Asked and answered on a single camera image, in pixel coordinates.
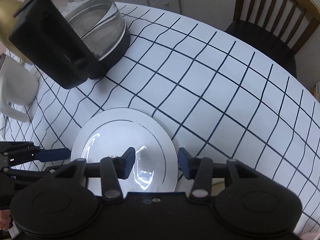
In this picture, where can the wooden chair right side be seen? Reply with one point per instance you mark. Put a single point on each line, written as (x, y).
(277, 28)

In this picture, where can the gold metal canister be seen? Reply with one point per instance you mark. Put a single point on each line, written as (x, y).
(7, 10)

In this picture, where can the white black grid tablecloth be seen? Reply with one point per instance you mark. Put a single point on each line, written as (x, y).
(213, 94)

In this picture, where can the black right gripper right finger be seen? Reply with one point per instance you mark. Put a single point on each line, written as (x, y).
(190, 166)

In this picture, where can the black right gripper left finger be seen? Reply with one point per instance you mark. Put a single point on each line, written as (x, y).
(124, 164)

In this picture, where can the glass kettle black handle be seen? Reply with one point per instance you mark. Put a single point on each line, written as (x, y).
(71, 40)

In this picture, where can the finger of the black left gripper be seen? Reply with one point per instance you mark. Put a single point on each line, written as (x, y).
(53, 155)

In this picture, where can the person's left hand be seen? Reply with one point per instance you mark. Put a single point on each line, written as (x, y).
(5, 219)

